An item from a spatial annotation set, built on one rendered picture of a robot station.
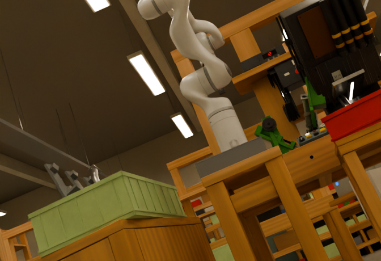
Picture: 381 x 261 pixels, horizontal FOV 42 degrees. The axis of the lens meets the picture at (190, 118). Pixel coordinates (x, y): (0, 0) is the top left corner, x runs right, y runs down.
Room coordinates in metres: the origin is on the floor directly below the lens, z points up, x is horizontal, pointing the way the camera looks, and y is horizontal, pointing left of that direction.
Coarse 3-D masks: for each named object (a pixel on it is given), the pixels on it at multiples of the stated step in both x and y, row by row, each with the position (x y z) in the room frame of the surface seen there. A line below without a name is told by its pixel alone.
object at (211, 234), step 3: (210, 219) 11.88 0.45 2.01; (204, 222) 11.84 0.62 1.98; (207, 222) 11.84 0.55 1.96; (210, 222) 11.84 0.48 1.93; (210, 231) 11.96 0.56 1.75; (216, 231) 11.88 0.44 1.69; (210, 234) 11.96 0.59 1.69; (213, 234) 11.96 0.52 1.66; (216, 234) 11.88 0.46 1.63; (219, 234) 12.30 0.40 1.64; (210, 237) 11.96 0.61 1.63; (213, 237) 11.96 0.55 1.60; (216, 237) 11.88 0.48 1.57; (219, 237) 11.84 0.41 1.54
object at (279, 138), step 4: (256, 128) 2.58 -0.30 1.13; (260, 128) 2.57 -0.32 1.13; (256, 132) 2.58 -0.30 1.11; (260, 132) 2.57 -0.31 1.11; (264, 132) 2.58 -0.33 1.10; (256, 136) 2.63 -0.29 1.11; (264, 136) 2.57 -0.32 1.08; (276, 136) 2.57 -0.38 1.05; (280, 136) 2.56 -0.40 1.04; (268, 140) 2.59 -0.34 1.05; (280, 140) 2.57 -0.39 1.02; (284, 140) 2.58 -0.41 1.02; (280, 144) 2.56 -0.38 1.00; (284, 144) 2.56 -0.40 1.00; (292, 144) 2.56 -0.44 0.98; (288, 148) 2.57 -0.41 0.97; (292, 148) 2.55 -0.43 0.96
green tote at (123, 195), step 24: (96, 192) 1.78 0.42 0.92; (120, 192) 1.76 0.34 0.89; (144, 192) 1.92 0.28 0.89; (168, 192) 2.22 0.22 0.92; (48, 216) 1.82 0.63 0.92; (72, 216) 1.81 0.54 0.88; (96, 216) 1.79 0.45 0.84; (120, 216) 1.77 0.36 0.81; (144, 216) 1.85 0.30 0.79; (168, 216) 2.11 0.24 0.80; (48, 240) 1.83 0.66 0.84; (72, 240) 1.81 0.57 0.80
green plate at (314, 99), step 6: (306, 78) 2.49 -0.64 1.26; (306, 84) 2.49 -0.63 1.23; (312, 90) 2.50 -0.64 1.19; (312, 96) 2.50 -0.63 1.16; (318, 96) 2.50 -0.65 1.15; (324, 96) 2.49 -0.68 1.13; (312, 102) 2.50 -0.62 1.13; (318, 102) 2.50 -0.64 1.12; (324, 102) 2.49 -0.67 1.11; (318, 108) 2.58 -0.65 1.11
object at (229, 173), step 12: (252, 156) 1.86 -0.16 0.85; (264, 156) 1.86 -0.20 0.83; (276, 156) 1.85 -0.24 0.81; (228, 168) 1.87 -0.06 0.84; (240, 168) 1.87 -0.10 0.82; (252, 168) 1.88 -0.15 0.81; (264, 168) 1.97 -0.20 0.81; (204, 180) 1.88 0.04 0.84; (216, 180) 1.88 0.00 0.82; (228, 180) 1.93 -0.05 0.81; (240, 180) 2.03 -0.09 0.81; (252, 180) 2.14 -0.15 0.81
